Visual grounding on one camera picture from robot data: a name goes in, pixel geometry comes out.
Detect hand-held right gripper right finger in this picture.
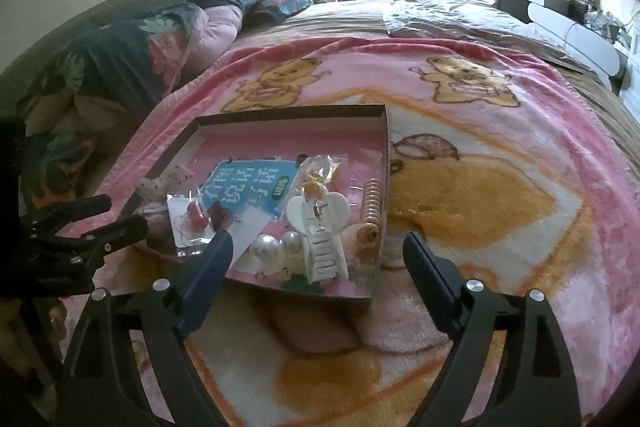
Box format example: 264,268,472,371
403,232,583,427

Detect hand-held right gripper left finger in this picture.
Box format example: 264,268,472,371
55,231,234,427

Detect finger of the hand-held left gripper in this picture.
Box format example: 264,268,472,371
50,214,150,269
27,194,112,235

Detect red earrings packet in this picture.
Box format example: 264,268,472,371
165,189,218,258

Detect white earring card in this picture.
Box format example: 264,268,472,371
227,207,273,268

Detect pearl hair clip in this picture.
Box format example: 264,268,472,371
249,231,305,270

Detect gold spiral hair tie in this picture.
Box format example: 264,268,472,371
350,178,385,258

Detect white claw hair clip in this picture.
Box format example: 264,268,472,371
285,183,352,286

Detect small clear bag yellow ornament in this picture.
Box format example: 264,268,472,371
298,153,347,188

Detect cardboard box tray pink inside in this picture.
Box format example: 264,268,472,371
115,104,392,312

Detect person's left hand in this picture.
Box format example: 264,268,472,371
46,301,69,344

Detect polka dot fabric bow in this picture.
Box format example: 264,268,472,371
137,164,196,208

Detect pink bear printed blanket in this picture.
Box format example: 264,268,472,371
45,34,638,427

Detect dark floral quilt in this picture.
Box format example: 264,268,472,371
10,0,246,208

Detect clear plastic sheet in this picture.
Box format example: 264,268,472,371
382,0,506,38

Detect blue purple pillow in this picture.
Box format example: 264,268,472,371
247,0,315,16

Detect white furniture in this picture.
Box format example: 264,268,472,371
500,0,628,90

